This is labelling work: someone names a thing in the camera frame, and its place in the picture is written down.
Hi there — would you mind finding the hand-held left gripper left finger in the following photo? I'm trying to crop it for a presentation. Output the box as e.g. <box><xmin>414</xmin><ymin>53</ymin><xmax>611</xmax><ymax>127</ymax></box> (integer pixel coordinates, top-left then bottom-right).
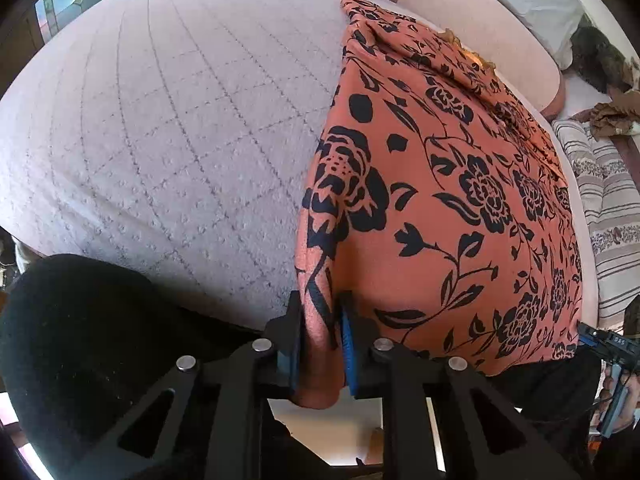
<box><xmin>65</xmin><ymin>290</ymin><xmax>306</xmax><ymax>480</ymax></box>

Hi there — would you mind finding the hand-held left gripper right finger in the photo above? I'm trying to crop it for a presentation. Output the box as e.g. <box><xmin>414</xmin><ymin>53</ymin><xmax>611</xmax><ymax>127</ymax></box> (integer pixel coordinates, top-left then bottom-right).
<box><xmin>340</xmin><ymin>304</ymin><xmax>586</xmax><ymax>480</ymax></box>

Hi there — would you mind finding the orange black floral cloth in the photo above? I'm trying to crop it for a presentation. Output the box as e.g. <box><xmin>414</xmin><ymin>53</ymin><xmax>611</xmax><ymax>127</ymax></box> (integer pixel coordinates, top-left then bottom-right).
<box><xmin>292</xmin><ymin>0</ymin><xmax>586</xmax><ymax>411</ymax></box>

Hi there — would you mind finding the striped beige cloth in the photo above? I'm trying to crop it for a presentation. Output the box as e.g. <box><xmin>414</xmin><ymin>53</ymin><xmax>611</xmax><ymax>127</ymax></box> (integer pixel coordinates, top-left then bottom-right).
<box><xmin>551</xmin><ymin>119</ymin><xmax>640</xmax><ymax>332</ymax></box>

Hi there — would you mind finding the brown crumpled cloth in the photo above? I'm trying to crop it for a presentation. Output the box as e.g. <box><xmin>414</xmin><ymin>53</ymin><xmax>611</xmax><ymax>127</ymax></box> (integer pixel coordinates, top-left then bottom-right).
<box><xmin>587</xmin><ymin>91</ymin><xmax>640</xmax><ymax>142</ymax></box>

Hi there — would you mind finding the pink bolster pillow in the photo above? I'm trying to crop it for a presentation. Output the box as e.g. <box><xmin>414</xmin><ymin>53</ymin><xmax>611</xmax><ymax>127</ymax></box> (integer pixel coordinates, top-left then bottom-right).
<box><xmin>395</xmin><ymin>0</ymin><xmax>568</xmax><ymax>121</ymax></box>

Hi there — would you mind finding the grey pillow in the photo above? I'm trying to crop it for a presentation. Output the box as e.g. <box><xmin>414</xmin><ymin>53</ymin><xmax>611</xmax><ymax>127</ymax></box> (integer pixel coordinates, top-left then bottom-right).
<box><xmin>445</xmin><ymin>0</ymin><xmax>587</xmax><ymax>71</ymax></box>

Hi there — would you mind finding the stained glass window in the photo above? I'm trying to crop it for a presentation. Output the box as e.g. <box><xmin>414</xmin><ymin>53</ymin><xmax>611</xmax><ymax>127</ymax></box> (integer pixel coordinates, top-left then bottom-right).
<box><xmin>34</xmin><ymin>0</ymin><xmax>117</xmax><ymax>43</ymax></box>

